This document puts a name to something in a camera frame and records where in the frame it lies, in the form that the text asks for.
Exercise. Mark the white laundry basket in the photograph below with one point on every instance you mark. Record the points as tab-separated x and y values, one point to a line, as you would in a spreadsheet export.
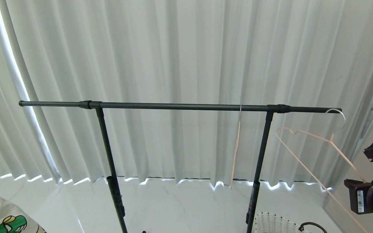
274	225

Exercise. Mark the black clothes rack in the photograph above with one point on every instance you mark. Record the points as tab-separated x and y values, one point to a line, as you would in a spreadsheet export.
173	106

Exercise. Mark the pink clothes hanger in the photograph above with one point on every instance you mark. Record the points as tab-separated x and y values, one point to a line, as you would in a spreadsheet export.
236	149
312	135

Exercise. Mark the white curtain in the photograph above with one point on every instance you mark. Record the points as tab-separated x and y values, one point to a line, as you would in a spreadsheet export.
173	48

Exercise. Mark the cream printed garment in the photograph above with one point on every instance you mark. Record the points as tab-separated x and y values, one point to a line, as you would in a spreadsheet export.
2	216

